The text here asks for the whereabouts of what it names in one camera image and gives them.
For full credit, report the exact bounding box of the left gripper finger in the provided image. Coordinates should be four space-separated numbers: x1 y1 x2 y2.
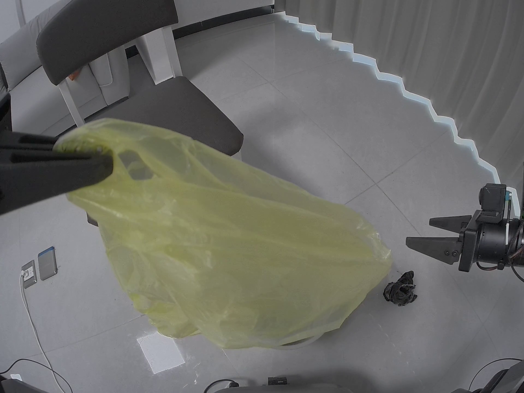
0 132 60 154
0 152 115 217

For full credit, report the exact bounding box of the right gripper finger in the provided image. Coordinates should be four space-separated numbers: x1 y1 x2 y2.
406 236 463 266
429 215 475 233

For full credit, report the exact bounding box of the black cable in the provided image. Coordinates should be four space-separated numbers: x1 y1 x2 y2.
469 357 524 390
0 358 73 393
204 378 240 393

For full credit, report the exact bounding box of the black plastic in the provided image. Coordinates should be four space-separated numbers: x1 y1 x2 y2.
383 271 418 308

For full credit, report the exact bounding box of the white small cabinet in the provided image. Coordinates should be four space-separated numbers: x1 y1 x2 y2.
91 50 131 107

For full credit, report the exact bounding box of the white curved pole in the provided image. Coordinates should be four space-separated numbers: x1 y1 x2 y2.
13 0 28 28

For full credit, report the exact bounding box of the white cable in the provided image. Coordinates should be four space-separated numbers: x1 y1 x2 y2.
19 270 63 393

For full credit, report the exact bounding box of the yellow plastic bag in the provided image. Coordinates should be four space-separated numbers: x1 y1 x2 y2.
53 118 393 349

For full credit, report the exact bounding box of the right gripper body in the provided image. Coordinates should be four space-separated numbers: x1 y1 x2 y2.
458 211 513 273

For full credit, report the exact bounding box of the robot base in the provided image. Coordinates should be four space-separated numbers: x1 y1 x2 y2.
213 377 341 393

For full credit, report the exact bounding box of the dark grey white chair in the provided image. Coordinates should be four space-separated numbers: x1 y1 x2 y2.
36 0 245 227

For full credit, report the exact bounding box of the white curtain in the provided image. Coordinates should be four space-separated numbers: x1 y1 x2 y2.
284 0 524 220

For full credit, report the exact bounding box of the pale grey sofa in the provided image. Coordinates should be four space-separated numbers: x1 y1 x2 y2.
0 0 136 139

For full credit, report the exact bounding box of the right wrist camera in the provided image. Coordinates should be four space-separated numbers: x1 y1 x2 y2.
477 183 516 225

